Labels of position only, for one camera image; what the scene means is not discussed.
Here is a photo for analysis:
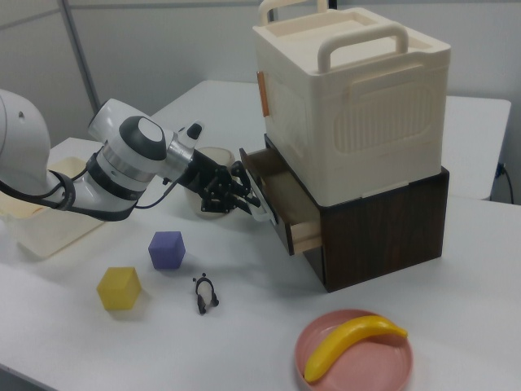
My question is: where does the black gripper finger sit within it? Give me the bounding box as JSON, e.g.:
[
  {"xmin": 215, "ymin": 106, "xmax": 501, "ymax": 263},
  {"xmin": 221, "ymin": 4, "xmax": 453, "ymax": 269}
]
[
  {"xmin": 231, "ymin": 161, "xmax": 261, "ymax": 204},
  {"xmin": 227, "ymin": 199, "xmax": 261, "ymax": 217}
]

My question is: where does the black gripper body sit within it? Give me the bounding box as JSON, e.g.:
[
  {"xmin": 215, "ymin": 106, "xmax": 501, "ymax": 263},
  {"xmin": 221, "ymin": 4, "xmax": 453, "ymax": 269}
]
[{"xmin": 178, "ymin": 148, "xmax": 235, "ymax": 213}]

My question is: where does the white drawer handle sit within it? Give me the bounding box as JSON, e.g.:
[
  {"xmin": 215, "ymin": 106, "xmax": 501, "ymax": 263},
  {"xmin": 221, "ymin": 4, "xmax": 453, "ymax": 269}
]
[{"xmin": 246, "ymin": 177, "xmax": 278, "ymax": 224}]

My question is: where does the dark wood drawer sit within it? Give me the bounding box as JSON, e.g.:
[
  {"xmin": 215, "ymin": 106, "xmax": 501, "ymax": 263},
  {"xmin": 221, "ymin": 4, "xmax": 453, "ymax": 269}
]
[{"xmin": 239, "ymin": 147, "xmax": 323, "ymax": 257}]

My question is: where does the dark wood drawer cabinet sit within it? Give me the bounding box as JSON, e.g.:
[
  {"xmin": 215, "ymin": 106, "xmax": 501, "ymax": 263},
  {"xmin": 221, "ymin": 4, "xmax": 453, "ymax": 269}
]
[{"xmin": 263, "ymin": 133, "xmax": 450, "ymax": 293}]

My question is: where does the cream open plastic bin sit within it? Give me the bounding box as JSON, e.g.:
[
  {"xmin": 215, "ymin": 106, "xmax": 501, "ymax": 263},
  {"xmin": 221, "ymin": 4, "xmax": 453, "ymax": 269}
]
[{"xmin": 0, "ymin": 156, "xmax": 111, "ymax": 260}]

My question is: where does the purple cube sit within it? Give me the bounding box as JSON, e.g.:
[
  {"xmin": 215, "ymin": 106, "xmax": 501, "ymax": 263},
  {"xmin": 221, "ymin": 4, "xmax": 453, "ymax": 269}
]
[{"xmin": 147, "ymin": 231, "xmax": 187, "ymax": 270}]

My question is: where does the panda figurine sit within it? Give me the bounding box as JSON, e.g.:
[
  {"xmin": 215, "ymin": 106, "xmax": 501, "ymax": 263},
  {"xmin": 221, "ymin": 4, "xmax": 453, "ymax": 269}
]
[{"xmin": 192, "ymin": 272, "xmax": 221, "ymax": 316}]

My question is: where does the cream plastic storage cabinet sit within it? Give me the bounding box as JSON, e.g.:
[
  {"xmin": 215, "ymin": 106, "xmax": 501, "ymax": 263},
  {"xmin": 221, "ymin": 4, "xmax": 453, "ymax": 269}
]
[{"xmin": 252, "ymin": 0, "xmax": 452, "ymax": 204}]

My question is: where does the yellow cube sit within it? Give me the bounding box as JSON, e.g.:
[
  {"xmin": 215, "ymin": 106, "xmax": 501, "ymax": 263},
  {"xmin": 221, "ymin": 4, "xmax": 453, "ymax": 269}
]
[{"xmin": 95, "ymin": 266, "xmax": 142, "ymax": 312}]

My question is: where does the yellow toy banana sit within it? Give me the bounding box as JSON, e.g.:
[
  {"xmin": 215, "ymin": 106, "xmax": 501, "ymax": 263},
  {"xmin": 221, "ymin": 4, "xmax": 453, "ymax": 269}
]
[{"xmin": 304, "ymin": 314, "xmax": 409, "ymax": 383}]

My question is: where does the pink plate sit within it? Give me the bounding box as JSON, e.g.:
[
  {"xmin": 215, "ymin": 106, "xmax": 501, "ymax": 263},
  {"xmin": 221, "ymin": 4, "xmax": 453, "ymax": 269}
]
[{"xmin": 295, "ymin": 309, "xmax": 415, "ymax": 391}]

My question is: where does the orange cabinet door handle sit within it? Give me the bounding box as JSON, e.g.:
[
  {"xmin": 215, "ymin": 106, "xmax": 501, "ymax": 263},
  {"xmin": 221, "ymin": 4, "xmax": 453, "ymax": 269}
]
[{"xmin": 256, "ymin": 71, "xmax": 270, "ymax": 118}]

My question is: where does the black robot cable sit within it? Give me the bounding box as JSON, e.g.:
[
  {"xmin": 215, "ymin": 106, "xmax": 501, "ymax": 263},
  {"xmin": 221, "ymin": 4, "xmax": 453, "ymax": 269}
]
[{"xmin": 0, "ymin": 160, "xmax": 180, "ymax": 224}]

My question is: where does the black wall cable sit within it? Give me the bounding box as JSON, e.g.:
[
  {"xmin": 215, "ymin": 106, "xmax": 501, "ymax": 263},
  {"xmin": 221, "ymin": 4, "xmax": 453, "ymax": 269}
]
[{"xmin": 494, "ymin": 161, "xmax": 514, "ymax": 204}]

